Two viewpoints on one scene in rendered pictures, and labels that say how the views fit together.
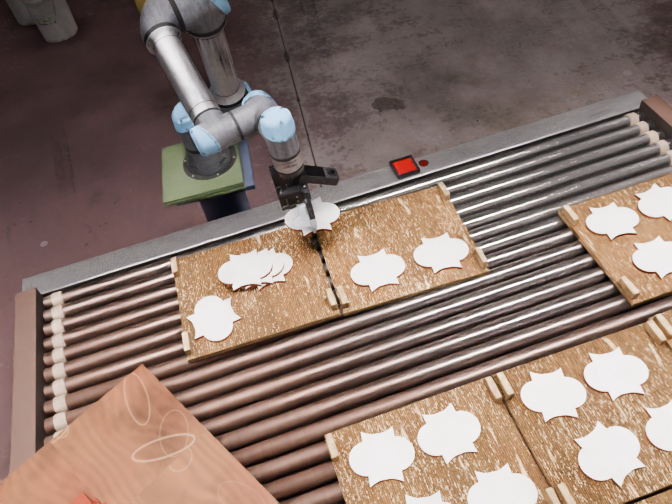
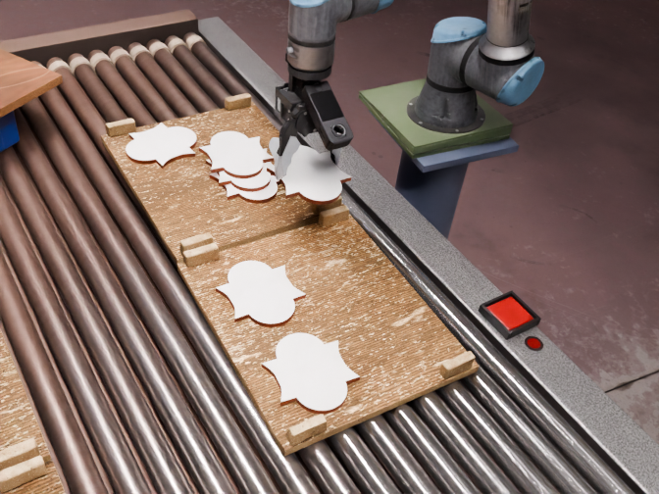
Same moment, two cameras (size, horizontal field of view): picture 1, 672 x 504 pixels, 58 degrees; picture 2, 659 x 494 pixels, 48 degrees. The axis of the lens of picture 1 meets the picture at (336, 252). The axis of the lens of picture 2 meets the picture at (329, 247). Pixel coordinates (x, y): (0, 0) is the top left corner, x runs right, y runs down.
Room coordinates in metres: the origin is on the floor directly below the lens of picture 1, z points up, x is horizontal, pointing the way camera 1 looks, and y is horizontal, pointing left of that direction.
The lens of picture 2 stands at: (0.72, -0.92, 1.85)
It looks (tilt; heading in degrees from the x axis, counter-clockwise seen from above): 43 degrees down; 63
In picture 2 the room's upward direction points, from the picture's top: 8 degrees clockwise
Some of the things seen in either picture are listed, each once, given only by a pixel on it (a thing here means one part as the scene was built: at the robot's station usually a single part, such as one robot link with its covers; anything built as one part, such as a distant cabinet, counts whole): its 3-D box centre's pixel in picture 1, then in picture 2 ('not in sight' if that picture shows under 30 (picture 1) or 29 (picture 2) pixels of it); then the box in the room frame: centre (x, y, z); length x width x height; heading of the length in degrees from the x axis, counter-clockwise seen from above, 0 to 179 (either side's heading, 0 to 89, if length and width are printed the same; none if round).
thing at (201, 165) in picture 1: (205, 149); (448, 94); (1.64, 0.38, 0.95); 0.15 x 0.15 x 0.10
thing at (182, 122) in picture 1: (195, 122); (458, 49); (1.64, 0.38, 1.07); 0.13 x 0.12 x 0.14; 110
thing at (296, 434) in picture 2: (481, 257); (307, 429); (0.99, -0.38, 0.95); 0.06 x 0.02 x 0.03; 8
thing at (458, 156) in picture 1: (354, 193); (439, 268); (1.38, -0.09, 0.89); 2.08 x 0.09 x 0.06; 101
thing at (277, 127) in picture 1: (279, 133); (315, 3); (1.15, 0.08, 1.35); 0.09 x 0.08 x 0.11; 20
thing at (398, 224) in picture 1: (396, 245); (322, 316); (1.10, -0.17, 0.93); 0.41 x 0.35 x 0.02; 98
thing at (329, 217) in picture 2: not in sight; (333, 215); (1.21, 0.04, 0.95); 0.06 x 0.02 x 0.03; 8
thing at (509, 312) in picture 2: (404, 167); (509, 315); (1.42, -0.26, 0.92); 0.06 x 0.06 x 0.01; 11
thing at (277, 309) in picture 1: (252, 287); (220, 172); (1.04, 0.25, 0.93); 0.41 x 0.35 x 0.02; 99
